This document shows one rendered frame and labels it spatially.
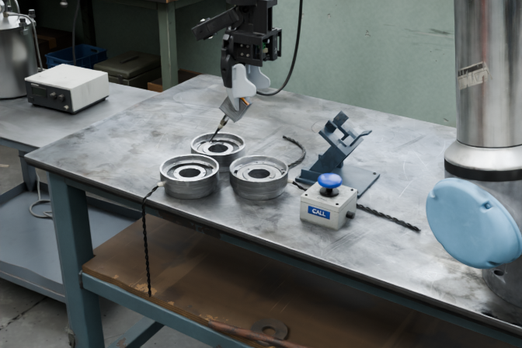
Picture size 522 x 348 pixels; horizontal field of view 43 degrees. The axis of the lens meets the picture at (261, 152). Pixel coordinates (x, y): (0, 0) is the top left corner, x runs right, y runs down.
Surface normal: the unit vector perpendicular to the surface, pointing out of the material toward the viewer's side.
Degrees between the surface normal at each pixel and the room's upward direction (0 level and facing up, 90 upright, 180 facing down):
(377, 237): 0
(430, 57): 90
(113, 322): 0
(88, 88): 90
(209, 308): 0
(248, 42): 90
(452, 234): 98
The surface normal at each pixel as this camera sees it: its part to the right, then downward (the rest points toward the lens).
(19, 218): 0.00, -0.90
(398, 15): -0.53, 0.37
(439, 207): -0.79, 0.37
